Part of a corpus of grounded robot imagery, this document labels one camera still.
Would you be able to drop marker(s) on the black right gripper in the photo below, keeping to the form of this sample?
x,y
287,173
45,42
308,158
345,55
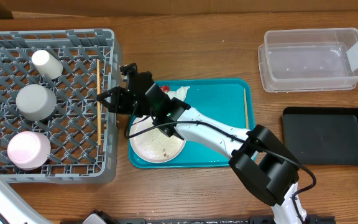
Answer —
x,y
128,93

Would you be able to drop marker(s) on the white cup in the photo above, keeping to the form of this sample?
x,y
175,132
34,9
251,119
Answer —
x,y
46,64

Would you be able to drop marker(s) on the red snack wrapper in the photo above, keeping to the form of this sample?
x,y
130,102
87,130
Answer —
x,y
165,88

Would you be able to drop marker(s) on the grey white bowl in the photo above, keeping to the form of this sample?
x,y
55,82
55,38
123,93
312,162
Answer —
x,y
36,102

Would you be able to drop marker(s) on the large white plate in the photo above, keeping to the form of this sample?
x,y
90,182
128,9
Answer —
x,y
155,147

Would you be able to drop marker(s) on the white napkin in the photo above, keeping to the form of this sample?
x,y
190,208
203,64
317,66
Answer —
x,y
180,94

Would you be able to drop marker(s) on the pink shallow bowl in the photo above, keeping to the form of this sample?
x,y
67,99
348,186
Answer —
x,y
29,150

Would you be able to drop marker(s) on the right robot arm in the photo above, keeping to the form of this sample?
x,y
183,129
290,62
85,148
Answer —
x,y
266,168

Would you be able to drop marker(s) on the grey plastic dish rack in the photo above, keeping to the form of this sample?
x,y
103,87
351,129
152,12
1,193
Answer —
x,y
72,129

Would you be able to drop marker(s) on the teal plastic tray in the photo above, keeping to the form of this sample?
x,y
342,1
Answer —
x,y
221,99

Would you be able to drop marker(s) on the black plastic bin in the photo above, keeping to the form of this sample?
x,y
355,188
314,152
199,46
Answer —
x,y
322,135

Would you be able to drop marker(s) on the clear plastic bin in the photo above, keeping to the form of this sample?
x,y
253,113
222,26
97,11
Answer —
x,y
309,60

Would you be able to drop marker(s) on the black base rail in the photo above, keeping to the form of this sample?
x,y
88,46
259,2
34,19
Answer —
x,y
99,216

